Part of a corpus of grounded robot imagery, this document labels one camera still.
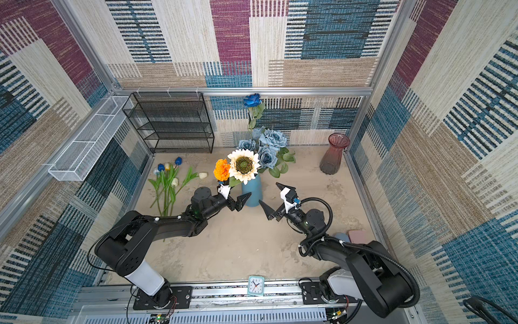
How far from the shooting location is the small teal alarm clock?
0.75 meters

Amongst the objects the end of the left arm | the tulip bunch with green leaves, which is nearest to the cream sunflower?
the end of the left arm

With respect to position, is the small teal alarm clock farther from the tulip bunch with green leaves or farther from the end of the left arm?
the tulip bunch with green leaves

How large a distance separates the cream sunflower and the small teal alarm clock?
1.34 feet

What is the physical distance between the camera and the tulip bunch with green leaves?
994 mm

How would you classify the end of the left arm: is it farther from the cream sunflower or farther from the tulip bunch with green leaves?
the tulip bunch with green leaves

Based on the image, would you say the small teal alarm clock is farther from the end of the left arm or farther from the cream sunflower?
the cream sunflower

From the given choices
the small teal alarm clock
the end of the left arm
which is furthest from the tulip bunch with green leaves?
the small teal alarm clock

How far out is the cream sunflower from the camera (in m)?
0.60

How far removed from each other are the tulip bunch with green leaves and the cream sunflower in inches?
20.2

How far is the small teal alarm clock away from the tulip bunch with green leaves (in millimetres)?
481
